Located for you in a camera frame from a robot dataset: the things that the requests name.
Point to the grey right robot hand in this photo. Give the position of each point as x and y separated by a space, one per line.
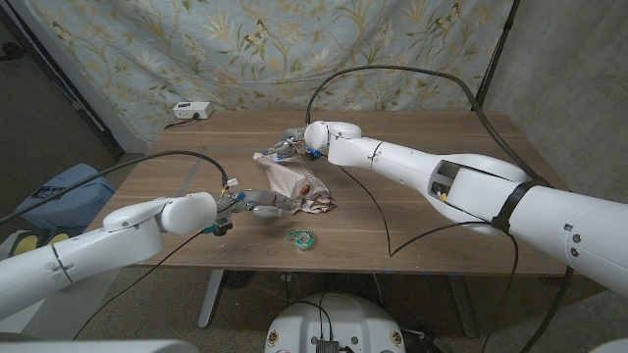
292 144

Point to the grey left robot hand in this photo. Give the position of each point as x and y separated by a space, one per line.
265 202

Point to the beige orange patterned cloth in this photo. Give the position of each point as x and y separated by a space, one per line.
294 179

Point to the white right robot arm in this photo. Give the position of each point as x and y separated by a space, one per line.
490 191

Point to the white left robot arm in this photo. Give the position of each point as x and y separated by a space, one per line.
98 250

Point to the green plaid tape dispenser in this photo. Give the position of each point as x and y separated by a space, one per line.
305 240

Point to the black round fan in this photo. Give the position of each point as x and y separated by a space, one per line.
239 279

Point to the floral light blue backdrop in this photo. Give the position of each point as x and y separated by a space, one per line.
245 54

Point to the white power strip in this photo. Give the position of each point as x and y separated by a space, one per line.
193 110

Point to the grey table leg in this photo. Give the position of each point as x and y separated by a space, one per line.
463 309
211 299

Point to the white robot torso base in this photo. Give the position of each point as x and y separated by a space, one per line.
363 318

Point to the black backdrop stand pole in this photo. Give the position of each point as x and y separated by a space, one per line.
495 54
113 143

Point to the light blue storage bin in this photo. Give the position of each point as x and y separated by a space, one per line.
73 196

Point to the black power adapter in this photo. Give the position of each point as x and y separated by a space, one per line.
424 345

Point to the white floor board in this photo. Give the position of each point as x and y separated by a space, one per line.
64 310

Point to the black chair caster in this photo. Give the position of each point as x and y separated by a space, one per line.
10 50

